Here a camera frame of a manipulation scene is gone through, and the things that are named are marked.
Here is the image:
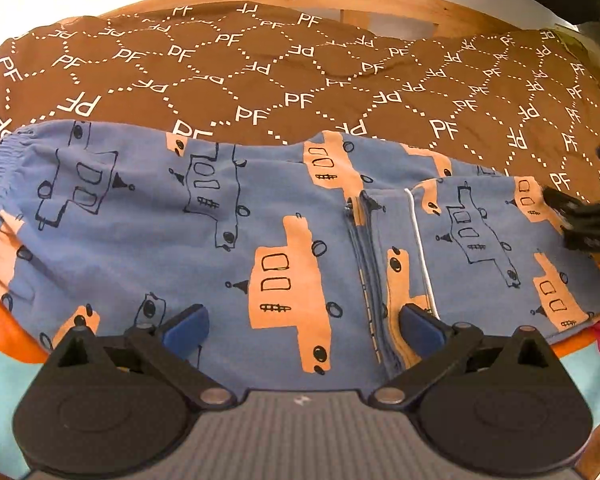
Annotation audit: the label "blue pants with orange vehicles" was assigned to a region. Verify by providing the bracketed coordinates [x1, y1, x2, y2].
[0, 120, 600, 392]

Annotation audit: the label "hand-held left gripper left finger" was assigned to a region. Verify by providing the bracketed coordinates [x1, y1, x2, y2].
[42, 304, 238, 409]

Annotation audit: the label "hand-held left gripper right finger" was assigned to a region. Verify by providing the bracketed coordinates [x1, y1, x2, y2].
[369, 304, 556, 409]

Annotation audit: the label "brown patterned colour-block blanket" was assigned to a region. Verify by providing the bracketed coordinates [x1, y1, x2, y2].
[0, 2, 600, 480]

